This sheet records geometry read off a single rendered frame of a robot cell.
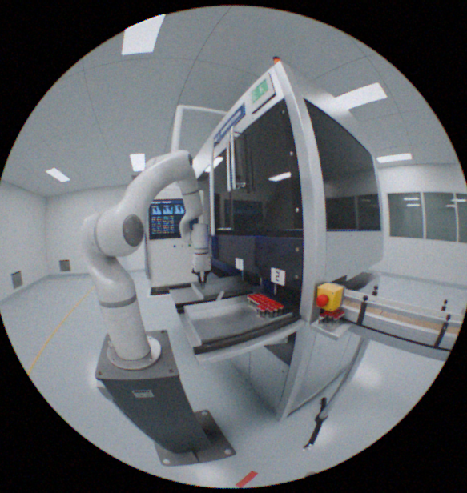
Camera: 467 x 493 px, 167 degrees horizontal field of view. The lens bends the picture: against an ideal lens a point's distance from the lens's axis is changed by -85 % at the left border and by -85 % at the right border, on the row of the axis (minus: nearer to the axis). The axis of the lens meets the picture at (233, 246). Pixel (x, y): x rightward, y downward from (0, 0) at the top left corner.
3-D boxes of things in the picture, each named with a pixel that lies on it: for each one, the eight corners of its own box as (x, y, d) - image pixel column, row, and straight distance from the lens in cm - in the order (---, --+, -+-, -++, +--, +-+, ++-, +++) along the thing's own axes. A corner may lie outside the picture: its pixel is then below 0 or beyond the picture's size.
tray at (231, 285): (241, 279, 119) (241, 274, 118) (263, 290, 98) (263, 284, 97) (191, 286, 108) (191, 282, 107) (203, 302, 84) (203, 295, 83)
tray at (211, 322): (255, 299, 86) (255, 292, 84) (291, 320, 68) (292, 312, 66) (184, 313, 75) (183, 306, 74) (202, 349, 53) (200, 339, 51)
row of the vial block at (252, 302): (250, 303, 80) (250, 294, 78) (275, 319, 67) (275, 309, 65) (246, 305, 79) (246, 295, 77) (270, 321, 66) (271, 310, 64)
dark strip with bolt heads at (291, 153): (293, 285, 68) (278, 103, 87) (301, 288, 65) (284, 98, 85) (291, 286, 67) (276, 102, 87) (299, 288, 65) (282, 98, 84)
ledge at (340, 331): (330, 315, 77) (331, 311, 76) (355, 324, 72) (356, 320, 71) (309, 327, 67) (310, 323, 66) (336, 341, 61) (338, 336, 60)
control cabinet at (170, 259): (202, 276, 164) (199, 191, 163) (207, 281, 146) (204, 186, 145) (148, 281, 161) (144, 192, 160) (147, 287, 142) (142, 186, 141)
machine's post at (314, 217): (281, 413, 138) (282, 70, 110) (287, 418, 136) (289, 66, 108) (274, 418, 136) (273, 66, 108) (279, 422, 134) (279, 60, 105)
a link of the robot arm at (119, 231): (102, 264, 53) (138, 268, 40) (76, 234, 48) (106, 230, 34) (167, 174, 82) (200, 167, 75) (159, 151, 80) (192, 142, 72)
